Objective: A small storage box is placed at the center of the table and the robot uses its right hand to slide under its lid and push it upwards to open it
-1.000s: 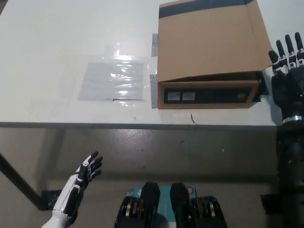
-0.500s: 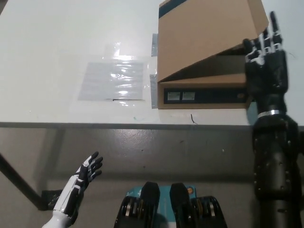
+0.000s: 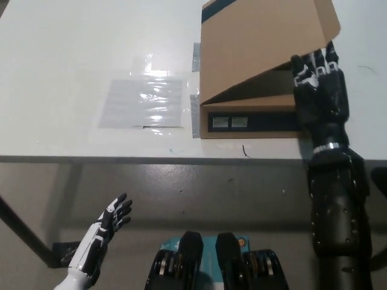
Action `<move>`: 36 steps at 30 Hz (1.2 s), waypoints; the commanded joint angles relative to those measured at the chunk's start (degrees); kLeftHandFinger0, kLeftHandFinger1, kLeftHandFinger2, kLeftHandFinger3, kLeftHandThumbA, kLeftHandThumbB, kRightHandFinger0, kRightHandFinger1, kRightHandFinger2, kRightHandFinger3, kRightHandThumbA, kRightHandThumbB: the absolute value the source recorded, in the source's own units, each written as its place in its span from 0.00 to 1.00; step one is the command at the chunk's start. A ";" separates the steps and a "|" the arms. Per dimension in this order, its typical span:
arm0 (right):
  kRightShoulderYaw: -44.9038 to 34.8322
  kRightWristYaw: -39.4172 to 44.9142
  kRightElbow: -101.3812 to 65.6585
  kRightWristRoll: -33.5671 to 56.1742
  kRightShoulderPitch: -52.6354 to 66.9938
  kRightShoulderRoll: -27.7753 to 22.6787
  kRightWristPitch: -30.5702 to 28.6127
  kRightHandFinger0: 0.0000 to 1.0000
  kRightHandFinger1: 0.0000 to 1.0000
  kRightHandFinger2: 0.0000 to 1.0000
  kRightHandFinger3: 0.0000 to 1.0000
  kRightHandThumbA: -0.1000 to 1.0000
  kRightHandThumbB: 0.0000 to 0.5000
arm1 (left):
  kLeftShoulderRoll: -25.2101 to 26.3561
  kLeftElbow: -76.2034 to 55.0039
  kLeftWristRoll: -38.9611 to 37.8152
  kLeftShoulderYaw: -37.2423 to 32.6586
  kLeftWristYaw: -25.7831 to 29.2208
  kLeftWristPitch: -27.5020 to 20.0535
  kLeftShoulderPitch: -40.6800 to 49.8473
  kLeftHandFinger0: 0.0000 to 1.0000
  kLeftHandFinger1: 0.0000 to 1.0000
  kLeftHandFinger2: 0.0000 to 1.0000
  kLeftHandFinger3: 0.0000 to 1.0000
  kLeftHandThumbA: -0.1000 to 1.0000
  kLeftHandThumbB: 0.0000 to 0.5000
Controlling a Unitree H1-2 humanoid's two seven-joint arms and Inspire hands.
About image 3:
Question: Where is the black table leg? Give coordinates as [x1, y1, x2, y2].
[0, 195, 54, 269]

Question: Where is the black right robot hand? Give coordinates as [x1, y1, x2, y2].
[290, 40, 351, 150]

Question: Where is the short grey tape strip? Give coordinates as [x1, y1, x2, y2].
[190, 42, 203, 73]

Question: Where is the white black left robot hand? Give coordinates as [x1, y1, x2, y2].
[67, 193, 133, 276]

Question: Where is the clear plastic sleeve with paper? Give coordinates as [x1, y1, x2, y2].
[98, 54, 200, 137]

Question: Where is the brown cardboard storage box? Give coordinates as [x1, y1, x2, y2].
[199, 0, 342, 140]

